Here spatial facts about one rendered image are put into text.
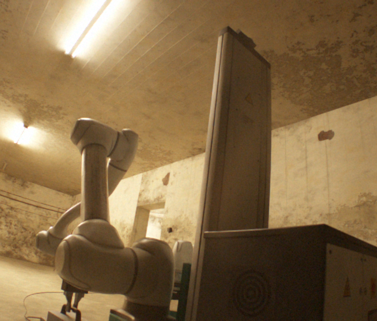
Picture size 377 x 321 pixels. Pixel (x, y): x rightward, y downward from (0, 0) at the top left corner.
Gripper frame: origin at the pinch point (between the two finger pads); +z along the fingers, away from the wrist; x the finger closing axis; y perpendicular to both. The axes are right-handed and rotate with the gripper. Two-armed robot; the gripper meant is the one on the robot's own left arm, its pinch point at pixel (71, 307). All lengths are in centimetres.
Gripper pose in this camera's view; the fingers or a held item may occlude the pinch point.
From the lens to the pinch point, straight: 155.2
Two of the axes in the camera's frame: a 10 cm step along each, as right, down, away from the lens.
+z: -1.2, 9.1, -3.9
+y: -7.9, 1.6, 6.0
